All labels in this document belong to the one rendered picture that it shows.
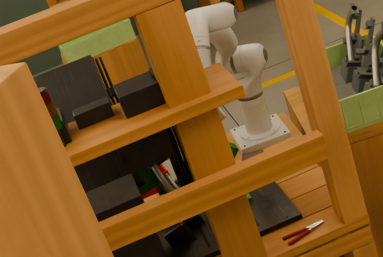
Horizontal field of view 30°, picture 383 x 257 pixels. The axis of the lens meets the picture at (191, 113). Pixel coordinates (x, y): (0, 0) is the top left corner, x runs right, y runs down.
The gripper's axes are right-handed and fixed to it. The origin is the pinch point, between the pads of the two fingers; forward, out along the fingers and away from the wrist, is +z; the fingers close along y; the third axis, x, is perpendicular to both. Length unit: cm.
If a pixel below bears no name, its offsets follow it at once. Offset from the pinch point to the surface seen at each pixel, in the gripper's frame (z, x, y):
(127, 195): 12.0, 8.9, 16.3
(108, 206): 19.1, 8.6, 19.3
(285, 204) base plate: -27, 38, -23
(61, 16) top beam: -12, -24, 74
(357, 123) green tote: -76, 22, -72
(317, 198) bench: -38, 44, -26
